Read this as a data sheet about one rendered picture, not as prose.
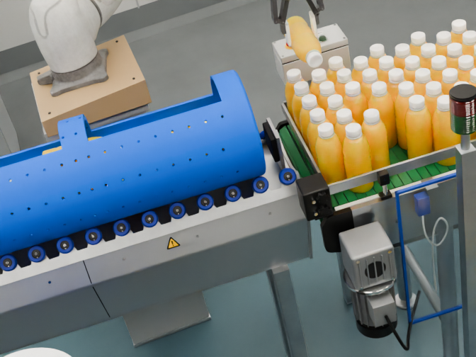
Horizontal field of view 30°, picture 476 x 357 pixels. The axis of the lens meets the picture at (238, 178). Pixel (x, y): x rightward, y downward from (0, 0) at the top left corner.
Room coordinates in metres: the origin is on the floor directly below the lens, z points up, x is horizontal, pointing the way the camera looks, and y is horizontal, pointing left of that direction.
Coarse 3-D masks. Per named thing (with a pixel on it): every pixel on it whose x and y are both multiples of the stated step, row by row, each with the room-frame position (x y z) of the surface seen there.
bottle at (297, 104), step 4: (308, 92) 1.99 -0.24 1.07; (296, 96) 2.00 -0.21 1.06; (300, 96) 1.99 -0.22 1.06; (296, 100) 1.99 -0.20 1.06; (300, 100) 1.98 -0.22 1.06; (292, 104) 2.00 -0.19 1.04; (296, 104) 1.98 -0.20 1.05; (300, 104) 1.98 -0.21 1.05; (296, 108) 1.98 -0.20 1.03; (300, 108) 1.97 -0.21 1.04; (296, 112) 1.98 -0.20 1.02; (296, 116) 1.99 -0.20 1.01; (296, 120) 1.99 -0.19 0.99; (296, 124) 1.99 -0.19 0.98; (300, 128) 1.98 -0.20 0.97; (300, 132) 1.98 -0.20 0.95
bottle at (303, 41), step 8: (296, 16) 2.10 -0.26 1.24; (296, 24) 2.06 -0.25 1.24; (304, 24) 2.06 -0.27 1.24; (296, 32) 2.03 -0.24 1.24; (304, 32) 2.01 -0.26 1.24; (312, 32) 2.03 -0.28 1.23; (296, 40) 2.00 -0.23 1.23; (304, 40) 1.98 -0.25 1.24; (312, 40) 1.97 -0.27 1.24; (296, 48) 1.98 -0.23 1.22; (304, 48) 1.95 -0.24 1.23; (312, 48) 1.95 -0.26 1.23; (320, 48) 1.96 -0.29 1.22; (304, 56) 1.95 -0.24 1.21
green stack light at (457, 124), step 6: (450, 114) 1.57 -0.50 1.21; (450, 120) 1.57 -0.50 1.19; (456, 120) 1.55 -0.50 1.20; (462, 120) 1.55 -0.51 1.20; (468, 120) 1.54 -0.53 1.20; (474, 120) 1.54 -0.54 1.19; (450, 126) 1.58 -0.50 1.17; (456, 126) 1.56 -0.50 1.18; (462, 126) 1.55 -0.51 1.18; (468, 126) 1.54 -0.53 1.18; (474, 126) 1.55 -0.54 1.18; (456, 132) 1.56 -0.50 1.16; (462, 132) 1.55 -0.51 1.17; (468, 132) 1.54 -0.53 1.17
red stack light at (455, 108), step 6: (450, 102) 1.57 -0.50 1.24; (456, 102) 1.55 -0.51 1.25; (462, 102) 1.55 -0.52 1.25; (468, 102) 1.54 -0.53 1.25; (474, 102) 1.55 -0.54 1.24; (450, 108) 1.57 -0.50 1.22; (456, 108) 1.55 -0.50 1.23; (462, 108) 1.55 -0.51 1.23; (468, 108) 1.54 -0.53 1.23; (474, 108) 1.55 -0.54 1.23; (456, 114) 1.55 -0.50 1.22; (462, 114) 1.55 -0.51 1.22; (468, 114) 1.54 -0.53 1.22; (474, 114) 1.55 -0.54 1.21
